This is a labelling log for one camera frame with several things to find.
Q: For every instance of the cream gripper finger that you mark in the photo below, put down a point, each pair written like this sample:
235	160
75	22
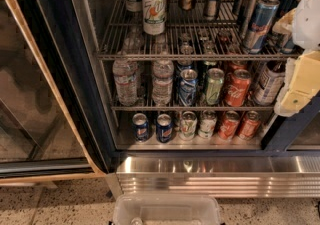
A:
289	103
285	23

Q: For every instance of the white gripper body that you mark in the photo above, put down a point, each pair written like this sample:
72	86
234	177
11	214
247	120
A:
309	22

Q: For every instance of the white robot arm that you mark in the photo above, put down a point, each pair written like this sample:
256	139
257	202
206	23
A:
306	29

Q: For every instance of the front redbull can left row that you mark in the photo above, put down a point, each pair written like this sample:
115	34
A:
259	25

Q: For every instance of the right coke can bottom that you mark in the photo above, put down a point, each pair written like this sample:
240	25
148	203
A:
249	125

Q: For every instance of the coke can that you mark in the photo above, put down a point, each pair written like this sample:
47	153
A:
249	125
229	124

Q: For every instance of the red coca cola can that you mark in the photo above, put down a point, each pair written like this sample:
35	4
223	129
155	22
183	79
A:
238	83

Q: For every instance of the left coke can bottom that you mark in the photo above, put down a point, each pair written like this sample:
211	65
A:
229	124

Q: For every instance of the green can middle shelf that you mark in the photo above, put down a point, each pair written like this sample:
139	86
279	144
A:
214	84

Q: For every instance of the right 7up can bottom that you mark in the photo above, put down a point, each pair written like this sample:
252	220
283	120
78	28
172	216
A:
208	121

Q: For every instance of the steel fridge base grille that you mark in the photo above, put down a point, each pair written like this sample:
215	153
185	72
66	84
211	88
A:
220	177

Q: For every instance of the left 7up can bottom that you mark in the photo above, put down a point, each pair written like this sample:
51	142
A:
188	123

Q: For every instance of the blue pepsi can middle shelf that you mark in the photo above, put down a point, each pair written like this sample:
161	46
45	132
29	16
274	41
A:
188	82

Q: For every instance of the right pepsi can bottom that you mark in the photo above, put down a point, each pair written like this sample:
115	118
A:
164	128

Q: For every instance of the pepsi can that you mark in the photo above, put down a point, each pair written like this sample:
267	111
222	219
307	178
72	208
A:
140	127
164	128

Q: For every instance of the front 7up tall can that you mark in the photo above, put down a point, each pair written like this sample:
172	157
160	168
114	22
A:
154	15

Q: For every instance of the left pepsi can bottom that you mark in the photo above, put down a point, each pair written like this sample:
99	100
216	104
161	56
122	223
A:
140	127

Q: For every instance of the glass fridge door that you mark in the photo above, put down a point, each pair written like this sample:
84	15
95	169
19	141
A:
52	121

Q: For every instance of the right water bottle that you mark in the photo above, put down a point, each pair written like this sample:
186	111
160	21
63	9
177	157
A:
162	81

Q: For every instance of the water bottle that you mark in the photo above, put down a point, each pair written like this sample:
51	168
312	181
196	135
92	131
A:
124	72
162	81

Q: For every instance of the left water bottle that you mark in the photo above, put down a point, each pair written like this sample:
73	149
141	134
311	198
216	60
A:
124	72

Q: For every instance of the clear plastic bin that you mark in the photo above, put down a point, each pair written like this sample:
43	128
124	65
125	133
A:
165	209

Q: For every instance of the top wire shelf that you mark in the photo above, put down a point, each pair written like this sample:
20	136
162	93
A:
188	36

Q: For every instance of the wire shelf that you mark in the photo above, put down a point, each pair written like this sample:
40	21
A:
146	103
188	36

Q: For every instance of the middle wire shelf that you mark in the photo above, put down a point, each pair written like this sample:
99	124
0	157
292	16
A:
146	103

